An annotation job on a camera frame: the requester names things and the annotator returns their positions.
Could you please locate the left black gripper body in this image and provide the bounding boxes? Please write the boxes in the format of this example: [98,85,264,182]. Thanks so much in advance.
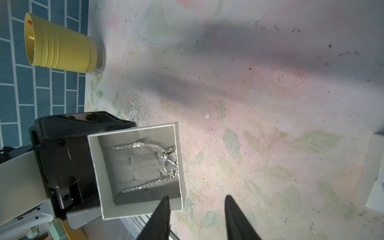
[29,111,136,219]

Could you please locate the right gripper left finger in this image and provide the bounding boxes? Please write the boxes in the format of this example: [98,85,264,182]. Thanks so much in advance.
[137,196,171,240]

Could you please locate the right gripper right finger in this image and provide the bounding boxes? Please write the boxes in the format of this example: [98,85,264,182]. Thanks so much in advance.
[225,195,261,240]

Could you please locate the white jewelry box base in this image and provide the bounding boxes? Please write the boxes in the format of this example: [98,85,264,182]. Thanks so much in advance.
[88,122,186,220]

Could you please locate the silver necklace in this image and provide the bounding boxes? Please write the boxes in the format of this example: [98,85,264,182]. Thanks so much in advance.
[110,141,180,194]

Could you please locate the white jewelry box lid bow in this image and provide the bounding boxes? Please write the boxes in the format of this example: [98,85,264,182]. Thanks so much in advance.
[358,131,384,213]

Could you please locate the grey foam insert card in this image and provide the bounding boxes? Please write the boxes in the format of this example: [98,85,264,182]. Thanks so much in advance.
[102,142,181,206]

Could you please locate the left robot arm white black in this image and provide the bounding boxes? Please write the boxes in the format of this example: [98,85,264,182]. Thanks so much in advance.
[1,111,136,240]

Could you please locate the yellow cup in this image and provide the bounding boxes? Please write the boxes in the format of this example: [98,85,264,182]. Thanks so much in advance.
[24,13,106,75]

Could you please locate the markers in cup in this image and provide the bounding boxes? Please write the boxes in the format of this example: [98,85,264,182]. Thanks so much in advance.
[27,20,35,46]

